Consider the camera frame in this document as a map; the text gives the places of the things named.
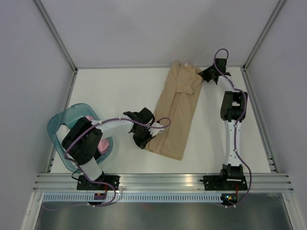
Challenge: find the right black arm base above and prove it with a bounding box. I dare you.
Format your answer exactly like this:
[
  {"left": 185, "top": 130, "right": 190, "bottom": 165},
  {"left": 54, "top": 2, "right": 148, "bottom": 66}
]
[{"left": 200, "top": 164, "right": 248, "bottom": 191}]

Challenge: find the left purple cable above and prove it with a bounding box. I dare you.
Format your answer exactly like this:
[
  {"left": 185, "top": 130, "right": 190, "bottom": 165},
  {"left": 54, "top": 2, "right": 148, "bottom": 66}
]
[{"left": 43, "top": 116, "right": 172, "bottom": 210}]

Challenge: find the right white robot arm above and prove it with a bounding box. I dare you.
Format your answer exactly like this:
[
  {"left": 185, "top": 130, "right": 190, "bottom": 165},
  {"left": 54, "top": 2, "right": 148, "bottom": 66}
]
[{"left": 199, "top": 57, "right": 248, "bottom": 169}]

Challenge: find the beige t shirt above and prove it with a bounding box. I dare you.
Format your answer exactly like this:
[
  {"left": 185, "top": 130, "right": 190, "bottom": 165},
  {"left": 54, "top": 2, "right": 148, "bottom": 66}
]
[{"left": 145, "top": 62, "right": 203, "bottom": 161}]

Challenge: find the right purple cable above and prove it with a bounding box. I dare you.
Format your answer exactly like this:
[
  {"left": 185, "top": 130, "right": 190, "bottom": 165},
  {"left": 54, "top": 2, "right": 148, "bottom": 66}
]
[{"left": 213, "top": 48, "right": 252, "bottom": 208}]

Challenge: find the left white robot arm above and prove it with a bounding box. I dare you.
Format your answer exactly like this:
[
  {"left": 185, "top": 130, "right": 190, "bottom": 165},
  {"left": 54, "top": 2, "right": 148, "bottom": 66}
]
[{"left": 59, "top": 107, "right": 163, "bottom": 190}]

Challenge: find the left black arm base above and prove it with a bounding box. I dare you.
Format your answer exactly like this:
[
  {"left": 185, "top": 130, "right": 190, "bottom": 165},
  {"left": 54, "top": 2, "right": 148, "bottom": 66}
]
[{"left": 71, "top": 170, "right": 120, "bottom": 191}]

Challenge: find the purple cable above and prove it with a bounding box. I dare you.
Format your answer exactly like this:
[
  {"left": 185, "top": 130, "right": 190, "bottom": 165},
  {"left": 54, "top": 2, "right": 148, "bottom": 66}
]
[
  {"left": 213, "top": 48, "right": 252, "bottom": 208},
  {"left": 43, "top": 116, "right": 172, "bottom": 210}
]

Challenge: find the white slotted cable duct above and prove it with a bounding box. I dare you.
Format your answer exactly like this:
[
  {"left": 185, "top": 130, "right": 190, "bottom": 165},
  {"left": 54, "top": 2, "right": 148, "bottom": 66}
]
[{"left": 43, "top": 193, "right": 222, "bottom": 203}]

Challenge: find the pink rolled t shirt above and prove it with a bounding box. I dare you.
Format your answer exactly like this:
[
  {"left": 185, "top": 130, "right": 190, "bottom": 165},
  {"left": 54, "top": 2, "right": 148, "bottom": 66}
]
[{"left": 86, "top": 115, "right": 110, "bottom": 157}]

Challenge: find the white rolled t shirt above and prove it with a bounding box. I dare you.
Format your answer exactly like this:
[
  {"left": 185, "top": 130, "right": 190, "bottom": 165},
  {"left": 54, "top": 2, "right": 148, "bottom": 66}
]
[{"left": 56, "top": 125, "right": 70, "bottom": 144}]

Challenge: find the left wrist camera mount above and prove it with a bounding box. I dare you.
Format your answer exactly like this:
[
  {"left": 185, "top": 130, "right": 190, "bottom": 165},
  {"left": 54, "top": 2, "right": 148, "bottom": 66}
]
[{"left": 148, "top": 122, "right": 165, "bottom": 137}]

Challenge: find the aluminium front rail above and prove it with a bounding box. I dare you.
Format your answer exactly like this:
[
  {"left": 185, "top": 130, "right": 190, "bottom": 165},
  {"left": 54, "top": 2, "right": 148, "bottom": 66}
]
[{"left": 33, "top": 173, "right": 294, "bottom": 193}]

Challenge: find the teal plastic basket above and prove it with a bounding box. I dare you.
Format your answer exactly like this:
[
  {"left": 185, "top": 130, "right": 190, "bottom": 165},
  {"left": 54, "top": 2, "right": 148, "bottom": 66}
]
[{"left": 47, "top": 103, "right": 114, "bottom": 172}]

